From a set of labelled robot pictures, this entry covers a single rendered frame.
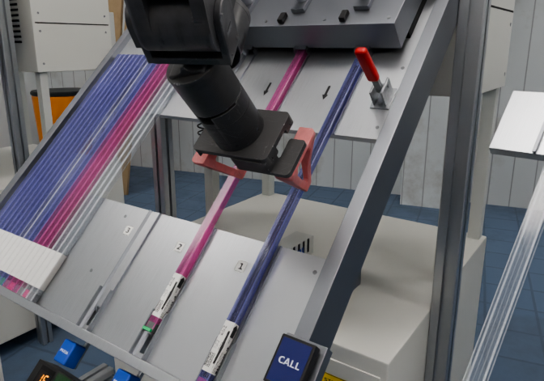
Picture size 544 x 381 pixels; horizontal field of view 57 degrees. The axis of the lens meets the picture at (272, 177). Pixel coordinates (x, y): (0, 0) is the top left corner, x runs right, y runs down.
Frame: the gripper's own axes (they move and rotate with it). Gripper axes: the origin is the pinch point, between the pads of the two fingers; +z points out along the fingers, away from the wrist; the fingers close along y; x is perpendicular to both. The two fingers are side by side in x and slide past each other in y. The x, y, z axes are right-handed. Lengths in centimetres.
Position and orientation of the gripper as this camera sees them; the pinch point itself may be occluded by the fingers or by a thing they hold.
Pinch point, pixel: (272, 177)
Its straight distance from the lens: 61.4
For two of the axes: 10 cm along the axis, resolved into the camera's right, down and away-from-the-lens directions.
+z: 3.9, 5.6, 7.3
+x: -4.2, 8.2, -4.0
